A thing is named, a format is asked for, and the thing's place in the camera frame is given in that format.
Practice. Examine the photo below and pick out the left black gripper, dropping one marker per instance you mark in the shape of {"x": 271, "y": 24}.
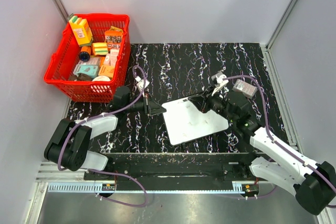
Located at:
{"x": 150, "y": 107}

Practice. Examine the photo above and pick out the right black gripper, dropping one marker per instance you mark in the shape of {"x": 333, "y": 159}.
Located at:
{"x": 202, "y": 103}

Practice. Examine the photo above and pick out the white rectangular whiteboard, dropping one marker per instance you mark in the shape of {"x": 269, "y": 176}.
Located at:
{"x": 185, "y": 123}

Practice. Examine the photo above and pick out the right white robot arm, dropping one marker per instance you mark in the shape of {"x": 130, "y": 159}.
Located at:
{"x": 311, "y": 183}

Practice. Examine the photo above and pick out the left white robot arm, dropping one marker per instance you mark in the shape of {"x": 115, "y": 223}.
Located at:
{"x": 69, "y": 144}

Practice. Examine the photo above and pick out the orange small box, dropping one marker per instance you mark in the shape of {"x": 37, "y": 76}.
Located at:
{"x": 106, "y": 70}

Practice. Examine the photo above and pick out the white round lid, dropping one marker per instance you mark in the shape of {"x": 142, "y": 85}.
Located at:
{"x": 101, "y": 79}

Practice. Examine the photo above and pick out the pink white box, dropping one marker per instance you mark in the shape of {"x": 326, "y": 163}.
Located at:
{"x": 111, "y": 57}

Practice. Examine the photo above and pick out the teal product box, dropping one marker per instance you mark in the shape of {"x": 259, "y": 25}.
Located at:
{"x": 90, "y": 70}

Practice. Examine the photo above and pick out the yellow green sponge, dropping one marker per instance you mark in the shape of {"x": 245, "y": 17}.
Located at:
{"x": 99, "y": 48}

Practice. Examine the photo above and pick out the red plastic shopping basket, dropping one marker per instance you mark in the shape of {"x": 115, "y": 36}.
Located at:
{"x": 64, "y": 60}

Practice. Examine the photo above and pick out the orange snack box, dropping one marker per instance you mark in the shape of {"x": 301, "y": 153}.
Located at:
{"x": 113, "y": 35}

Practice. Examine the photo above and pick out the orange can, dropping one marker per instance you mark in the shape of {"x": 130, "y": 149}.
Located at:
{"x": 85, "y": 53}

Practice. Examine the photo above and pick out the yellow juice carton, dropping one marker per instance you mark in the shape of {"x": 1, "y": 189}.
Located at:
{"x": 81, "y": 30}

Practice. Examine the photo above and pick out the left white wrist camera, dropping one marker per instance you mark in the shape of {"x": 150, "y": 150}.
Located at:
{"x": 142, "y": 84}

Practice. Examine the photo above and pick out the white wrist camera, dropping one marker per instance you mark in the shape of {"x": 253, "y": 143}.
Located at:
{"x": 219, "y": 80}
{"x": 142, "y": 84}

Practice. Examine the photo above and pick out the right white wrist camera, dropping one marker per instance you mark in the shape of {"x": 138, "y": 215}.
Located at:
{"x": 219, "y": 80}

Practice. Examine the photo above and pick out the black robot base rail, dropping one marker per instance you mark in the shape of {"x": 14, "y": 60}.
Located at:
{"x": 177, "y": 171}

